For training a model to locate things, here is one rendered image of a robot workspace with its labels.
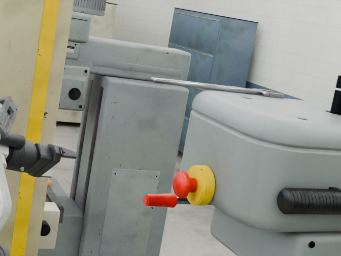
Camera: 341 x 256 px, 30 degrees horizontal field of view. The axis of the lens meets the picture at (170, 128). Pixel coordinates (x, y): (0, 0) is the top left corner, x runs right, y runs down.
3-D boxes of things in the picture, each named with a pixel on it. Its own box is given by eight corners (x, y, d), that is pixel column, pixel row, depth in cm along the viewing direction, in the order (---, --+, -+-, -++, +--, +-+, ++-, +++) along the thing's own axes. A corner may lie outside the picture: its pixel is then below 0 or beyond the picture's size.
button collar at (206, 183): (199, 211, 93) (207, 171, 91) (180, 197, 98) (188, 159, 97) (211, 211, 94) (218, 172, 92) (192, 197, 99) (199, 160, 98)
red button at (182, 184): (179, 201, 92) (184, 175, 91) (167, 192, 95) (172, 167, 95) (199, 202, 93) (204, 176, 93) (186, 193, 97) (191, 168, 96)
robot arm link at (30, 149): (36, 188, 179) (2, 181, 170) (29, 159, 184) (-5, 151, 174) (66, 165, 174) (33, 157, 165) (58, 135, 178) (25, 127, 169)
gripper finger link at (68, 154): (75, 160, 181) (59, 157, 176) (72, 151, 182) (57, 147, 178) (79, 158, 180) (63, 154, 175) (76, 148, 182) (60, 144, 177)
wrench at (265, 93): (157, 84, 99) (158, 78, 99) (146, 80, 103) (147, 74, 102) (283, 98, 110) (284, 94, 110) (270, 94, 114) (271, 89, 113)
